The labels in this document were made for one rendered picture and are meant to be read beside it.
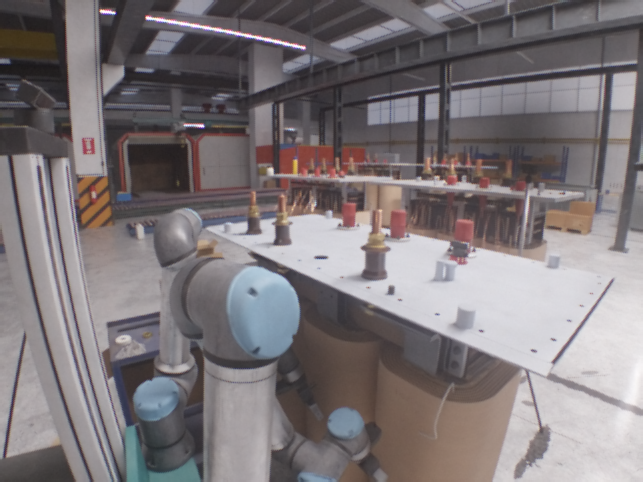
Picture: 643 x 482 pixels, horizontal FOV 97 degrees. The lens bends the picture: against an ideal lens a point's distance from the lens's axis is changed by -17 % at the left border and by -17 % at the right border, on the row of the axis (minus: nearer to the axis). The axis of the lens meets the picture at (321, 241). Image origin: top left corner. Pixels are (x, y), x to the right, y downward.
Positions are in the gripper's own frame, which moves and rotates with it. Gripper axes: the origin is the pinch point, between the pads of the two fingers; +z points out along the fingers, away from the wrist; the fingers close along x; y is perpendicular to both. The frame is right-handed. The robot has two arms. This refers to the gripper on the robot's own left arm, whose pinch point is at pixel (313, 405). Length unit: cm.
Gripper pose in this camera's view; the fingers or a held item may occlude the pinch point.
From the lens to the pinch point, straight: 145.5
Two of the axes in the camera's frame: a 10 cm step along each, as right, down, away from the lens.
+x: -3.5, -1.0, 9.3
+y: 8.4, -4.7, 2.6
